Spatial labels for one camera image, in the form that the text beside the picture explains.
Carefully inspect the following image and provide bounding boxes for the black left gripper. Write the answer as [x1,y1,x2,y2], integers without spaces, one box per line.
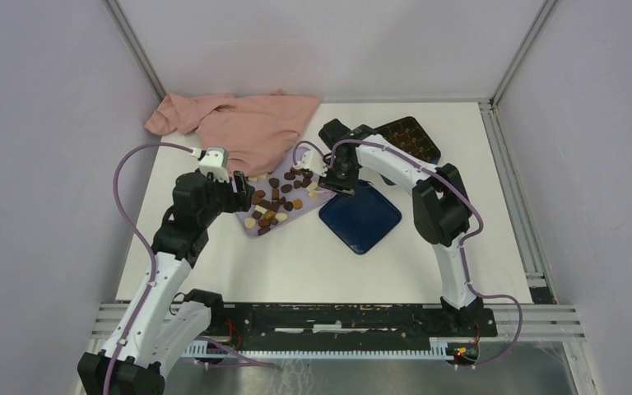
[198,170,254,226]

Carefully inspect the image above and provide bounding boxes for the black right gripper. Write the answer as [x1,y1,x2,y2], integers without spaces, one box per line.
[318,157,360,199]

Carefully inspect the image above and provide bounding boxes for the white rectangular chocolate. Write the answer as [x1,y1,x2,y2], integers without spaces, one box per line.
[305,182,318,192]

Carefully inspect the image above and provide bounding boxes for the pink handled metal tongs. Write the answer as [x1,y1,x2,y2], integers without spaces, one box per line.
[314,186,332,195]

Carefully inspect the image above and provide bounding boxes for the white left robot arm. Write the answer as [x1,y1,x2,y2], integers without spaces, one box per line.
[77,170,255,394]

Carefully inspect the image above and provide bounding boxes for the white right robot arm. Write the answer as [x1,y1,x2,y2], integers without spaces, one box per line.
[318,119,483,336]

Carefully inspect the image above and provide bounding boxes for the white heart chocolate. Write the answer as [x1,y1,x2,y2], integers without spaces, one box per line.
[244,217,256,229]

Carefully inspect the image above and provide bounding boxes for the dark blue chocolate box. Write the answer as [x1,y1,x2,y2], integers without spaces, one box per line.
[374,116,442,165]

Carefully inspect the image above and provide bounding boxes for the dark blue box lid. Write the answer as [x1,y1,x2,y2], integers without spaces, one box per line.
[318,180,402,255]

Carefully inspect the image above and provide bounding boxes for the lilac plastic tray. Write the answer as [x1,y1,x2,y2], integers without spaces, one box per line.
[236,146,335,239]

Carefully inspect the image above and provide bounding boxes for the pink cloth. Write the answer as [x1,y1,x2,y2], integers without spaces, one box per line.
[144,90,322,176]

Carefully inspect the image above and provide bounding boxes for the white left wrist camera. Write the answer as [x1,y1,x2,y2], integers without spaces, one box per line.
[191,147,230,183]

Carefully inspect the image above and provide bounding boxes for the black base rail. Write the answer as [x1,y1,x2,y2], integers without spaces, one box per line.
[202,303,498,353]

